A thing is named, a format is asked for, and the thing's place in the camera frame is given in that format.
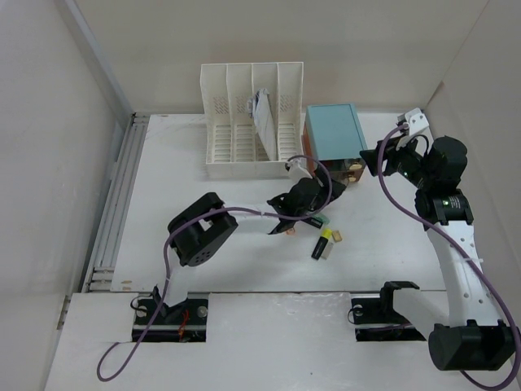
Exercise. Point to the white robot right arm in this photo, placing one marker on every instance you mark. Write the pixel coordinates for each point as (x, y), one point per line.
(475, 334)

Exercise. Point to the blue drawer box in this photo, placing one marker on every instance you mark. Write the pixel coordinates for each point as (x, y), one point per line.
(334, 131)

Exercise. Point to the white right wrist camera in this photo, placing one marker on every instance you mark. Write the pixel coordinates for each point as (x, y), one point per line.
(417, 123)

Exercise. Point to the aluminium rail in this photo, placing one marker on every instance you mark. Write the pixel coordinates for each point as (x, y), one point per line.
(100, 262)

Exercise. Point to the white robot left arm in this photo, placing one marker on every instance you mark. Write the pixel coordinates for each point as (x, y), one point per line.
(197, 233)

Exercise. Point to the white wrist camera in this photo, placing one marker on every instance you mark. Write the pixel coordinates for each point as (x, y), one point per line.
(417, 123)
(296, 170)

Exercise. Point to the orange drawer box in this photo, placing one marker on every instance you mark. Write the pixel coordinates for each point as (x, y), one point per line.
(345, 171)

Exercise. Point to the purple highlighter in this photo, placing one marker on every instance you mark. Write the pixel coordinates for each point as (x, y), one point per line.
(312, 221)

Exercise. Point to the green highlighter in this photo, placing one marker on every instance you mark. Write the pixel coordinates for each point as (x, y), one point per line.
(323, 219)

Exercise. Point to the yellow highlighter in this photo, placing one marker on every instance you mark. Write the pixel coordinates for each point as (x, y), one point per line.
(321, 244)

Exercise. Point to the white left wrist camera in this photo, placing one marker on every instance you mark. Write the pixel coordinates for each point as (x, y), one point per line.
(296, 170)

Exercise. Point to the grey eraser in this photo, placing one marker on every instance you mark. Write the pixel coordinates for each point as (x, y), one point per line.
(327, 250)

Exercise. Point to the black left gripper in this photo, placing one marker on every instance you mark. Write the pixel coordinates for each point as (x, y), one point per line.
(323, 192)

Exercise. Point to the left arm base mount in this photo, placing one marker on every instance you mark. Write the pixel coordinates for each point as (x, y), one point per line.
(185, 322)

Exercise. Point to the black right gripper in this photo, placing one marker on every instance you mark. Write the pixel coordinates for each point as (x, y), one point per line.
(391, 153)

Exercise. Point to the small wooden stamp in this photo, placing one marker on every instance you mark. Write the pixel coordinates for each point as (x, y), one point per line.
(337, 237)

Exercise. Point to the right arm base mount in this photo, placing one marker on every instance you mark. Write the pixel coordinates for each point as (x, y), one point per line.
(386, 313)

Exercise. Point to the white plastic file organizer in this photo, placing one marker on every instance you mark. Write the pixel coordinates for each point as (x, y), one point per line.
(234, 150)

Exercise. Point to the white spiral notebook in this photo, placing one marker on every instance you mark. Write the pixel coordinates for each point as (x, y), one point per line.
(259, 109)

